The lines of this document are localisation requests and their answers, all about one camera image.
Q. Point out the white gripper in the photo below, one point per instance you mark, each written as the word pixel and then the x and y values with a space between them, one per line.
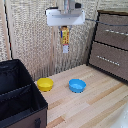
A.
pixel 65 17

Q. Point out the yellow cereal bar box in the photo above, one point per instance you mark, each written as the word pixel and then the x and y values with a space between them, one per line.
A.
pixel 65 38

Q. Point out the woven folding screen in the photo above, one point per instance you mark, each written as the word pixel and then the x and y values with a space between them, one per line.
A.
pixel 30 43

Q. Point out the brown drawer cabinet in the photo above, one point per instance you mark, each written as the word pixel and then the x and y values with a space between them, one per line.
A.
pixel 110 46

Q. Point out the blue plastic bowl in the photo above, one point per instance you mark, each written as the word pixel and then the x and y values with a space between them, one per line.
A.
pixel 77 85

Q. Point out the yellow plastic bowl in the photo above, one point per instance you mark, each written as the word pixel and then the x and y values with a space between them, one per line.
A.
pixel 45 84

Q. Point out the black fabric storage box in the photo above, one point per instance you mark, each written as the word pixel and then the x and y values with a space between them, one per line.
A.
pixel 20 96

